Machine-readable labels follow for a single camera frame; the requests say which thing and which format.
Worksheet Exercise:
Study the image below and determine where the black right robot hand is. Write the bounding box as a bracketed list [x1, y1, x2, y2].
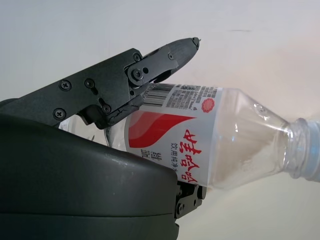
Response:
[0, 36, 207, 240]

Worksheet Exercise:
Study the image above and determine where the clear plastic water bottle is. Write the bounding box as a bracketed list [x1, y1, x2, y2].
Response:
[58, 83, 320, 190]

